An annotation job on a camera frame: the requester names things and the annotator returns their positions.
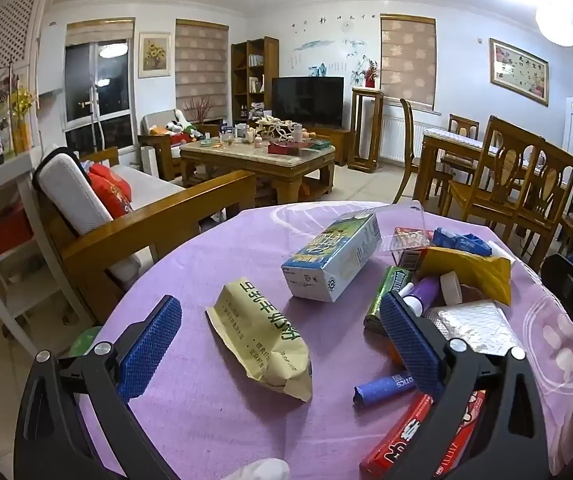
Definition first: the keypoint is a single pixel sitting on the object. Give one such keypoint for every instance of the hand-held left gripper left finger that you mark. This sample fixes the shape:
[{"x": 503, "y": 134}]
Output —
[{"x": 151, "y": 345}]

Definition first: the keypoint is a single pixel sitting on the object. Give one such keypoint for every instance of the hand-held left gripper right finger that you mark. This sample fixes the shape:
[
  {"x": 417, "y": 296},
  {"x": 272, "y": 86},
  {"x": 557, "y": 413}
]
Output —
[{"x": 411, "y": 345}]

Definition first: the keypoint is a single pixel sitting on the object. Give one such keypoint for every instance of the blue purple tube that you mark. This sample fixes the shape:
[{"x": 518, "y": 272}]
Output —
[{"x": 381, "y": 388}]

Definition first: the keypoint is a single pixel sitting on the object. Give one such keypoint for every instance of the green gum pack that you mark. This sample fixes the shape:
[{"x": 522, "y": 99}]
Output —
[{"x": 381, "y": 300}]

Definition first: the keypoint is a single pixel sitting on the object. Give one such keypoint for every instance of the silver bubble mailer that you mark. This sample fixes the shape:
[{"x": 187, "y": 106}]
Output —
[{"x": 476, "y": 327}]

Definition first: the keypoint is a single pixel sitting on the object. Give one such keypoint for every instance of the yellow snack packet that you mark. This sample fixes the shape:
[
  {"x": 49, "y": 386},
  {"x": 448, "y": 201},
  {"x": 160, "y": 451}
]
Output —
[{"x": 471, "y": 270}]

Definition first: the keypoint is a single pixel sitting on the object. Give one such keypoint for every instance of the long red box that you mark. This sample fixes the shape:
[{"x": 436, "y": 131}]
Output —
[{"x": 401, "y": 452}]

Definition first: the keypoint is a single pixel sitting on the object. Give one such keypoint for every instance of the beige paper bag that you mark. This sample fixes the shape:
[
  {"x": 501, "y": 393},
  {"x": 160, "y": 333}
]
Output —
[{"x": 261, "y": 340}]

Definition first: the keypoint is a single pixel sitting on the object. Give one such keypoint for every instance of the blue white milk carton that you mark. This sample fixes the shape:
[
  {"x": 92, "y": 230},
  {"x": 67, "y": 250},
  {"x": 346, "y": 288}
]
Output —
[{"x": 326, "y": 265}]

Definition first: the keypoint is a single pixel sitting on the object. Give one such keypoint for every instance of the clear plastic container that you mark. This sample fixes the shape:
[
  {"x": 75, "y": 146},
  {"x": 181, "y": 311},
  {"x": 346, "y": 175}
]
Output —
[{"x": 406, "y": 215}]

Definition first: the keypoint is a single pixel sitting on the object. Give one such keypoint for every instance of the purple bottle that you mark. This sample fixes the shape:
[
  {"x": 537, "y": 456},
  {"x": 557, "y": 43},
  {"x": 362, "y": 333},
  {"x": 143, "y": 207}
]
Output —
[{"x": 424, "y": 292}]

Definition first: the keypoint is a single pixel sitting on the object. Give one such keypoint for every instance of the green stool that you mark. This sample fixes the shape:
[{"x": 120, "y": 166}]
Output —
[{"x": 84, "y": 340}]

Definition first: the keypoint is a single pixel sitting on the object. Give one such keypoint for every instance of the white round cup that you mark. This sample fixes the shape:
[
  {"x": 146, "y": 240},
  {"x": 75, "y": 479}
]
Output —
[{"x": 450, "y": 287}]

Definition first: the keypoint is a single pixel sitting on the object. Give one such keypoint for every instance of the purple tablecloth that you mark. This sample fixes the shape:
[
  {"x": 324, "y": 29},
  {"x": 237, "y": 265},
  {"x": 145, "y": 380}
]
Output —
[{"x": 206, "y": 270}]

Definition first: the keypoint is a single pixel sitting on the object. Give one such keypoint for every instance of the blue and red snack packet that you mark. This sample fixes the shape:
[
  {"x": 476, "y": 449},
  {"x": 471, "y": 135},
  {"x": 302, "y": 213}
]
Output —
[{"x": 406, "y": 240}]

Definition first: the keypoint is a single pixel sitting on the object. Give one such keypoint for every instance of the wide wooden dining chair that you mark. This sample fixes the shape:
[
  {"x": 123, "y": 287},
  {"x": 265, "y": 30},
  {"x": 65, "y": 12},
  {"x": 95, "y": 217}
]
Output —
[{"x": 511, "y": 200}]

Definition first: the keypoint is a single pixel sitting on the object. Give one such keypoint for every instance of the blue crumpled packet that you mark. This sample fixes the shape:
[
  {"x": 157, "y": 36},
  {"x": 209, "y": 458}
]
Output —
[{"x": 459, "y": 242}]

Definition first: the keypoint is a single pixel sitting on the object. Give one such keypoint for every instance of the wooden sofa white cushions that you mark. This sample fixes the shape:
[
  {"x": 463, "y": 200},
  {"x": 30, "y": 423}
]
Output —
[{"x": 116, "y": 230}]

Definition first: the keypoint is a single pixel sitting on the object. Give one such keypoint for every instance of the white shelf unit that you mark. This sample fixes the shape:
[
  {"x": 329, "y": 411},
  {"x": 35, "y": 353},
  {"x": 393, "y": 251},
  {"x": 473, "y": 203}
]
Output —
[{"x": 16, "y": 280}]

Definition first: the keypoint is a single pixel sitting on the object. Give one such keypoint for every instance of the red pillow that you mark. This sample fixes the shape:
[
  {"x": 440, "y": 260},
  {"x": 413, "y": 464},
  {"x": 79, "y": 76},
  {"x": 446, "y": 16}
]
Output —
[{"x": 111, "y": 190}]

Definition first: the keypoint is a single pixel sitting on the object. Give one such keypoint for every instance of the white cloth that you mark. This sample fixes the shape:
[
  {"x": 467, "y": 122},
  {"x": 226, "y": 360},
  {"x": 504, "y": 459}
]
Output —
[{"x": 261, "y": 471}]

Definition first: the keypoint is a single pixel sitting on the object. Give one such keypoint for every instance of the red box in shelf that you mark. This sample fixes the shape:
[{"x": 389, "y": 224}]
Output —
[{"x": 9, "y": 232}]

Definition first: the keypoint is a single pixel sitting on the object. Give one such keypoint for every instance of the wooden dining table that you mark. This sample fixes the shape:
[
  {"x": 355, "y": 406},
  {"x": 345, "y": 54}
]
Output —
[{"x": 446, "y": 145}]

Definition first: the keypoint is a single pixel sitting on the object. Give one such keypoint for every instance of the wooden armchair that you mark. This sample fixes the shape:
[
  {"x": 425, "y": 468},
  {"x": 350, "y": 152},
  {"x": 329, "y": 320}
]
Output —
[{"x": 159, "y": 147}]

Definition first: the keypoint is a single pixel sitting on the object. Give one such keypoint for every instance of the white radiator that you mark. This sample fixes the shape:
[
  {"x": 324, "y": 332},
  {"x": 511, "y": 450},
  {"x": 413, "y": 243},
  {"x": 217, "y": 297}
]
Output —
[{"x": 401, "y": 140}]

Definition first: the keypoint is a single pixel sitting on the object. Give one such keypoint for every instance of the wooden coffee table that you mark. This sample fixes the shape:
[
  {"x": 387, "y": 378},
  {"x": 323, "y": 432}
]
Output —
[{"x": 259, "y": 165}]

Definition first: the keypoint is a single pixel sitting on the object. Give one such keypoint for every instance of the wooden television stand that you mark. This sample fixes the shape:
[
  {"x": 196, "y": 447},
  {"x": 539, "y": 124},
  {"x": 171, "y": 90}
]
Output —
[{"x": 334, "y": 142}]

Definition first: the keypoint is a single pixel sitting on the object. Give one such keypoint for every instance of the framed floral picture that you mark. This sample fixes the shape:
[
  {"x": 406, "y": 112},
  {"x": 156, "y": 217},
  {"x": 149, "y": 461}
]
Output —
[{"x": 519, "y": 70}]

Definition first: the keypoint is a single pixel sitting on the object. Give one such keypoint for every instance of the tall wooden plant stand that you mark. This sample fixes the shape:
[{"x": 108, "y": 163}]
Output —
[{"x": 366, "y": 127}]

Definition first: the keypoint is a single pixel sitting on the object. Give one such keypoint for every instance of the white plush dog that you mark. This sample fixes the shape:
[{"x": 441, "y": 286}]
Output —
[{"x": 179, "y": 122}]

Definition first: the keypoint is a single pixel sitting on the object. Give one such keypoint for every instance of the orange vase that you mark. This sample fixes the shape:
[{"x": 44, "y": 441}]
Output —
[{"x": 21, "y": 132}]

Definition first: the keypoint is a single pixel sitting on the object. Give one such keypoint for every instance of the round ceiling lamp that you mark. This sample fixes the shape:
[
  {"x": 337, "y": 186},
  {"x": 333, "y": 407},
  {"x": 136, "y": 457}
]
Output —
[{"x": 556, "y": 25}]

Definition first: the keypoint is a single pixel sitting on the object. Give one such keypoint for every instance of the glass balcony door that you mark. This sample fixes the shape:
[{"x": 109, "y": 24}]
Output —
[{"x": 99, "y": 95}]

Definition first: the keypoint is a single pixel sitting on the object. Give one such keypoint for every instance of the black television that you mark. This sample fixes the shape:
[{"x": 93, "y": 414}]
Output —
[{"x": 307, "y": 101}]

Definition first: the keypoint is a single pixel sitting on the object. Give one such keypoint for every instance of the red flower vase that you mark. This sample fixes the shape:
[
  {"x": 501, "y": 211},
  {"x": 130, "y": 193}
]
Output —
[{"x": 370, "y": 75}]

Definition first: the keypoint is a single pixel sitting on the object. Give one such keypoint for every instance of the yellow flowers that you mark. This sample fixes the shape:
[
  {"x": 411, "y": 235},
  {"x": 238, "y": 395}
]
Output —
[{"x": 21, "y": 101}]

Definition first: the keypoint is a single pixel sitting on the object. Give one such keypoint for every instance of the beige roller blind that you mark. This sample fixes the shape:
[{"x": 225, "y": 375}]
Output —
[
  {"x": 201, "y": 62},
  {"x": 409, "y": 62}
]

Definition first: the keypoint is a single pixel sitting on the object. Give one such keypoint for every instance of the wooden bookshelf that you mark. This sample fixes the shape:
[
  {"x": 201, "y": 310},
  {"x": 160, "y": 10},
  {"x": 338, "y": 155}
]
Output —
[{"x": 255, "y": 75}]

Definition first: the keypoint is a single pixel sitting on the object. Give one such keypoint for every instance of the sunflower painting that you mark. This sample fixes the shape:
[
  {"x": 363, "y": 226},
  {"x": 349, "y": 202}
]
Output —
[{"x": 155, "y": 55}]

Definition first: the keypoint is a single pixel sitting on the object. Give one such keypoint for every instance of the door roller blind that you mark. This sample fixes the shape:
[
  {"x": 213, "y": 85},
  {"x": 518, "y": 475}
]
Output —
[{"x": 99, "y": 30}]

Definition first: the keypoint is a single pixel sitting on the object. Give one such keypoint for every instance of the white lattice cabinet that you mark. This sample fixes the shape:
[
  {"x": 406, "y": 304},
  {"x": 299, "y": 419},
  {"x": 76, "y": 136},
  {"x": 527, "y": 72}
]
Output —
[{"x": 14, "y": 40}]

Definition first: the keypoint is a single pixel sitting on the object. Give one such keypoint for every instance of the wall decal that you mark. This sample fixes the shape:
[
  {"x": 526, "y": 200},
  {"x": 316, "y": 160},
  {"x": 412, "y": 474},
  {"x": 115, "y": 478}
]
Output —
[{"x": 341, "y": 45}]

